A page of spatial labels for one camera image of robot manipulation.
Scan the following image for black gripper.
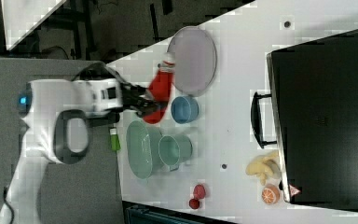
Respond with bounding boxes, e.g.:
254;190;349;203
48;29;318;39
118;83;156;117

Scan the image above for red plush ketchup bottle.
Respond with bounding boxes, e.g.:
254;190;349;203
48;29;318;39
143;52;175;124

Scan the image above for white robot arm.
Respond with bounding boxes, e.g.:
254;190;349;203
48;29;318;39
0;78;156;224

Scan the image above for green oval strainer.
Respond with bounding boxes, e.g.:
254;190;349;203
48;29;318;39
126;120;163;179

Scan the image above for blue bowl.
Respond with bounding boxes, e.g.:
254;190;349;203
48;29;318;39
171;96;200;124

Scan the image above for green white tube bottle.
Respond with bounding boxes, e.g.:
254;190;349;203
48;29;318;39
109;127;121;151

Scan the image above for grey round plate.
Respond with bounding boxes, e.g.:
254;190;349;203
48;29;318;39
167;26;217;96

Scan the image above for red strawberry toy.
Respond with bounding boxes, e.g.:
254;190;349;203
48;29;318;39
193;184;206;200

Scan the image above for dark teal crate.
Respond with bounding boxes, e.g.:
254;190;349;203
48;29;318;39
125;204;232;224

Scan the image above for red round toy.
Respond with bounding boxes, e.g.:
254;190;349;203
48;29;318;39
188;199;200;210

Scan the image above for yellow plush toy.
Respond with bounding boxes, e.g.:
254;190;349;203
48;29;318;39
245;150;281;186

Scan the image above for orange slice toy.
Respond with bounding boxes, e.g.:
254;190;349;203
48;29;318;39
261;184;281;205

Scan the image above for black toaster oven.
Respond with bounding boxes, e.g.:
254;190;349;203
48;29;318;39
266;29;358;212

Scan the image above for teal cup with handle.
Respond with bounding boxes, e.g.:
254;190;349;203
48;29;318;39
158;134;193;171

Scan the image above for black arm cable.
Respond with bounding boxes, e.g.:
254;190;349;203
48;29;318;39
71;61;129;87

